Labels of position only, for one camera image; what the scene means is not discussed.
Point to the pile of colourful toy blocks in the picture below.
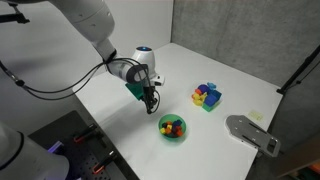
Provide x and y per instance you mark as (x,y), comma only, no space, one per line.
(206,96)

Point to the black red clamp upper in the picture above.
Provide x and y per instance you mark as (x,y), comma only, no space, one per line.
(84,134)

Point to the black red clamp lower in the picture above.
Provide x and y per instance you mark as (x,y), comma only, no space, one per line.
(104,162)

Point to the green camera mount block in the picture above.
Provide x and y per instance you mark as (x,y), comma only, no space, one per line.
(136,89)

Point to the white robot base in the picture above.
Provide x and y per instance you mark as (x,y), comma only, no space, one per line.
(23,159)

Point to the grey metal mounting plate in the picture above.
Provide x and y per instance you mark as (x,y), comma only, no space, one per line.
(245,130)

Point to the black perforated base board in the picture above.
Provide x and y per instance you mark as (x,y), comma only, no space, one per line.
(85,155)

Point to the black vertical pole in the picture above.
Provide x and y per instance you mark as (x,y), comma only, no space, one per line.
(298,72)

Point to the black red clamp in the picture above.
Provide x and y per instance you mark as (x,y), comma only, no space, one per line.
(84,134)
(104,162)

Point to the small yellow sticky note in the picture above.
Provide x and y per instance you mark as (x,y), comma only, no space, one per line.
(255,115)

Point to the green plastic bowl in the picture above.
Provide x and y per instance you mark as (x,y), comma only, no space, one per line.
(173,117)

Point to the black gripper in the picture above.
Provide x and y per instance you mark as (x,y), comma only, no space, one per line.
(149,98)

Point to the colourful blocks in bowl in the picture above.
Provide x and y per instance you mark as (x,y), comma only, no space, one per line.
(172,129)

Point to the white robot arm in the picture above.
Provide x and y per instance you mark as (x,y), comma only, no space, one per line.
(94,21)

